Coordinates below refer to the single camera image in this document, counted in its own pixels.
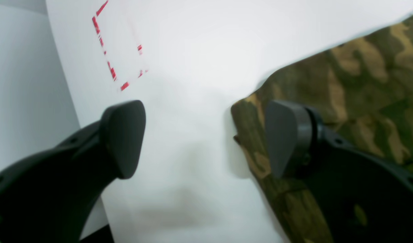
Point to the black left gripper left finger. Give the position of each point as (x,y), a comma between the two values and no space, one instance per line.
(48,197)

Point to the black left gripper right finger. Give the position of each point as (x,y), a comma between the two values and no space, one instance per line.
(363,198)

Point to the camouflage t-shirt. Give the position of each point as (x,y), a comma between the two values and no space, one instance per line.
(362,90)

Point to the red tape rectangle marking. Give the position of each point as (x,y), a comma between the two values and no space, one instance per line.
(121,45)

